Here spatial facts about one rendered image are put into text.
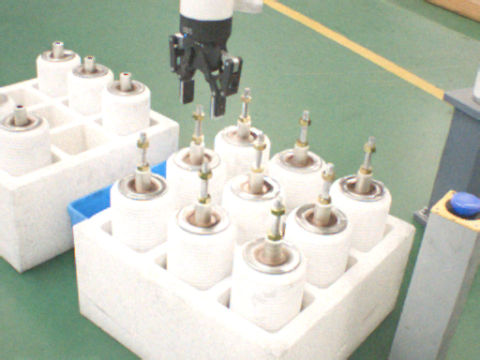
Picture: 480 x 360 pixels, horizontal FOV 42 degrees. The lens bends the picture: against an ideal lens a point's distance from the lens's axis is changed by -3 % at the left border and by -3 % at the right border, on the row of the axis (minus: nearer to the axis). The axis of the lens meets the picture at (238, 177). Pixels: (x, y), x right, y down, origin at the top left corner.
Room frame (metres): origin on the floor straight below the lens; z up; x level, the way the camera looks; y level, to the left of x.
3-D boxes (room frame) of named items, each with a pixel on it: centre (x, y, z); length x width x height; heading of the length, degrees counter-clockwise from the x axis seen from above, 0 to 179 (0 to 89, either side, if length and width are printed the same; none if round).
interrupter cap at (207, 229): (0.73, 0.04, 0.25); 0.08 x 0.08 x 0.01
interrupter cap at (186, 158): (0.90, 0.07, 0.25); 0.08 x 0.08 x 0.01
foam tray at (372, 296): (0.83, -0.03, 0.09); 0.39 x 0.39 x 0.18; 54
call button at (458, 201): (0.71, -0.30, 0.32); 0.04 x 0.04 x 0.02
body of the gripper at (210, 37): (0.89, 0.07, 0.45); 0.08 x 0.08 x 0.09
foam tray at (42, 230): (1.14, 0.40, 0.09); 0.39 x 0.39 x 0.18; 50
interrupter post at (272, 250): (0.66, -0.05, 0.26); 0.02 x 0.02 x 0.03
